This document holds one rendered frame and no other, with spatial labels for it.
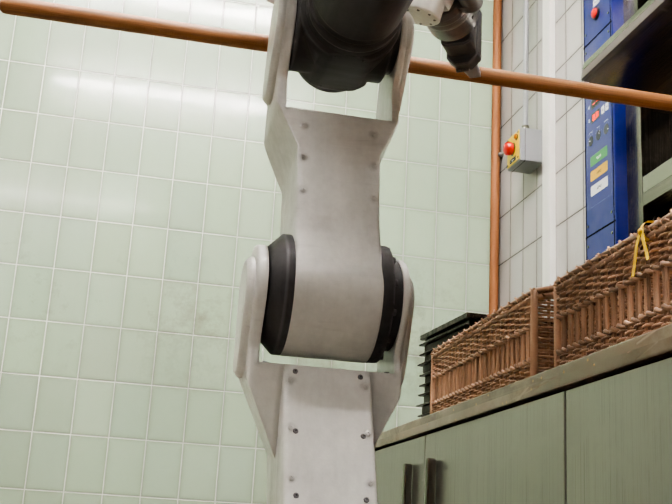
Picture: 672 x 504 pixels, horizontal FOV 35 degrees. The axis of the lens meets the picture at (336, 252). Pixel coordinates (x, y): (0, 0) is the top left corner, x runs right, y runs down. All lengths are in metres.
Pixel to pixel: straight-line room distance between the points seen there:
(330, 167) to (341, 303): 0.18
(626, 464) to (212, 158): 2.13
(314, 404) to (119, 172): 1.99
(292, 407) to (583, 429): 0.37
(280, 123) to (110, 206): 1.79
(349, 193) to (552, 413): 0.40
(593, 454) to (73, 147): 2.14
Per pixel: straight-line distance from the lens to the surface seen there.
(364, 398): 1.21
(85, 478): 2.94
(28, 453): 2.95
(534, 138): 3.03
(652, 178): 2.42
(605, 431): 1.28
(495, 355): 1.77
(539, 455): 1.45
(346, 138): 1.31
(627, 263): 1.37
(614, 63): 2.40
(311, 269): 1.19
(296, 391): 1.19
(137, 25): 1.87
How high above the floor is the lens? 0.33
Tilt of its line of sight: 16 degrees up
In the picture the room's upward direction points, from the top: 3 degrees clockwise
